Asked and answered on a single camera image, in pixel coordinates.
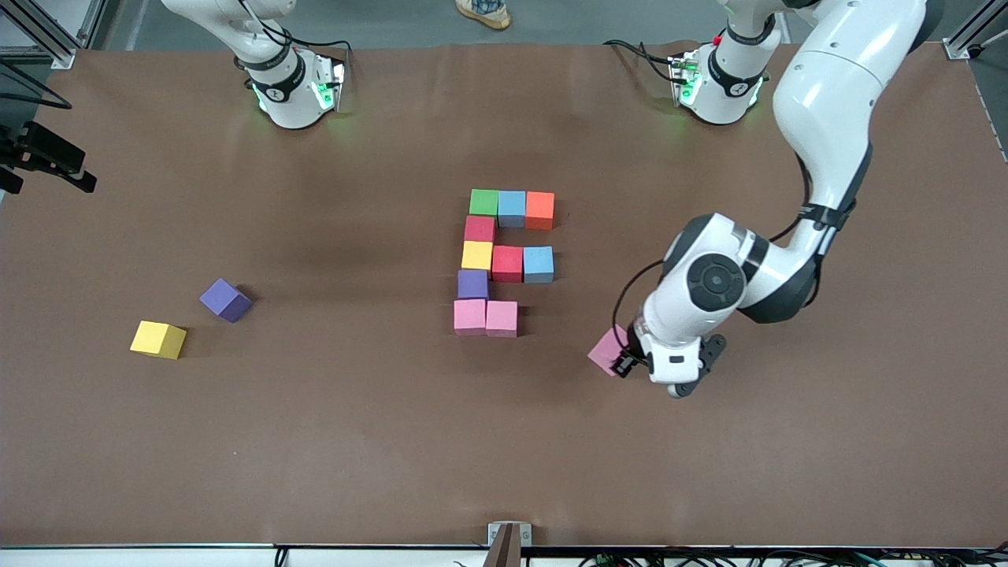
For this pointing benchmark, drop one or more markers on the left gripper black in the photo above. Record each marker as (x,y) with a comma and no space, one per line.
(631,363)

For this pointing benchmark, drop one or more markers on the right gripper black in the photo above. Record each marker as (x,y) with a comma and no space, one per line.
(39,152)

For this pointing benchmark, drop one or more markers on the pink foam cube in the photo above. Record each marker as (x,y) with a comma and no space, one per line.
(469,316)
(606,349)
(502,318)

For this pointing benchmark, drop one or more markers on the blue foam cube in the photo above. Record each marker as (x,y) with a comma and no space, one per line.
(539,264)
(512,208)

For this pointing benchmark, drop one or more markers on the red foam cube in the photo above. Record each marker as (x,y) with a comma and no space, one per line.
(508,264)
(481,228)

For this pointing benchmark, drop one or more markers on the purple foam cube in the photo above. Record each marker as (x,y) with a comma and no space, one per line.
(473,285)
(224,300)

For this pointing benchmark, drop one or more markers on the orange foam cube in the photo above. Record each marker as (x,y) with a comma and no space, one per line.
(540,210)

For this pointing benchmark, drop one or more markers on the yellow foam cube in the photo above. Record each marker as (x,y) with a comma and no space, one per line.
(158,339)
(477,254)

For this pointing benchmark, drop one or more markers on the green foam cube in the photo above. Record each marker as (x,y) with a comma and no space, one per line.
(484,202)

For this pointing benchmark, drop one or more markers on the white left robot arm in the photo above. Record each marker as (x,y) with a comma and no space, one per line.
(835,102)

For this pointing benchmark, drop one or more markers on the tan shoe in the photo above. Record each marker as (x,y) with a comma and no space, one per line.
(484,12)

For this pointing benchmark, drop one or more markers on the aluminium frame profile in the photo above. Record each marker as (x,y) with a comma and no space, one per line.
(59,57)
(957,47)

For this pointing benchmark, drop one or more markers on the grey metal bracket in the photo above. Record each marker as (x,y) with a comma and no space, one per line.
(494,534)

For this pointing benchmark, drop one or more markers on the brown camera pole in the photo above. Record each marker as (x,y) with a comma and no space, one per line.
(505,553)

